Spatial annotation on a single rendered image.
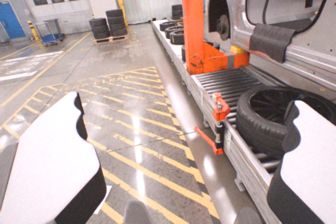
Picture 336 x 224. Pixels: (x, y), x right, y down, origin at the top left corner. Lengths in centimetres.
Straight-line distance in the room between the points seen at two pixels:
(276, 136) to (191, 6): 126
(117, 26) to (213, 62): 602
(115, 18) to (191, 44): 594
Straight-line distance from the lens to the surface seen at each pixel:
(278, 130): 129
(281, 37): 154
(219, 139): 155
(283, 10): 227
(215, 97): 157
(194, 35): 182
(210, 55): 195
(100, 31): 771
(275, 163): 141
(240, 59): 209
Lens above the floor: 129
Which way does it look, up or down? 30 degrees down
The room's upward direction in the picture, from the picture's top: 8 degrees counter-clockwise
